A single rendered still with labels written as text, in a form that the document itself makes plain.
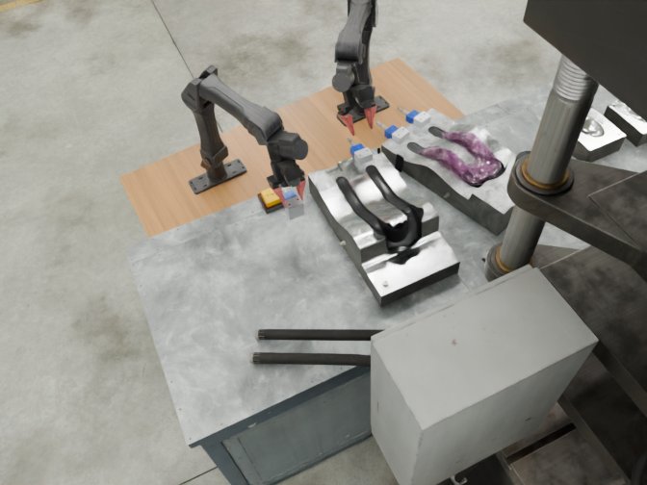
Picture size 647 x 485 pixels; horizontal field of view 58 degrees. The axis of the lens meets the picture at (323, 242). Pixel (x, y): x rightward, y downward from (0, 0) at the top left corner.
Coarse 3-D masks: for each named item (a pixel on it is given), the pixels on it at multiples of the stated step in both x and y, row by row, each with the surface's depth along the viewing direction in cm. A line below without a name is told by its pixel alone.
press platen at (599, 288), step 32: (544, 256) 116; (576, 256) 115; (608, 256) 114; (576, 288) 110; (608, 288) 110; (640, 288) 110; (608, 320) 106; (640, 320) 106; (608, 352) 103; (640, 352) 102; (640, 384) 98; (640, 480) 94
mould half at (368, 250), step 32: (352, 160) 190; (384, 160) 189; (320, 192) 183; (352, 224) 171; (352, 256) 174; (384, 256) 169; (416, 256) 169; (448, 256) 168; (384, 288) 163; (416, 288) 167
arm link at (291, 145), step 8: (280, 120) 162; (256, 128) 158; (280, 128) 163; (256, 136) 160; (272, 136) 161; (280, 136) 159; (288, 136) 157; (296, 136) 156; (264, 144) 160; (280, 144) 159; (288, 144) 157; (296, 144) 157; (304, 144) 159; (280, 152) 160; (288, 152) 158; (296, 152) 157; (304, 152) 159
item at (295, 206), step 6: (288, 192) 176; (294, 192) 176; (288, 198) 174; (294, 198) 173; (300, 198) 173; (288, 204) 172; (294, 204) 171; (300, 204) 171; (288, 210) 171; (294, 210) 172; (300, 210) 173; (288, 216) 174; (294, 216) 174
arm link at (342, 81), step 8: (360, 48) 168; (360, 56) 169; (344, 64) 166; (352, 64) 167; (336, 72) 164; (344, 72) 164; (352, 72) 169; (336, 80) 165; (344, 80) 165; (352, 80) 167; (336, 88) 166; (344, 88) 166
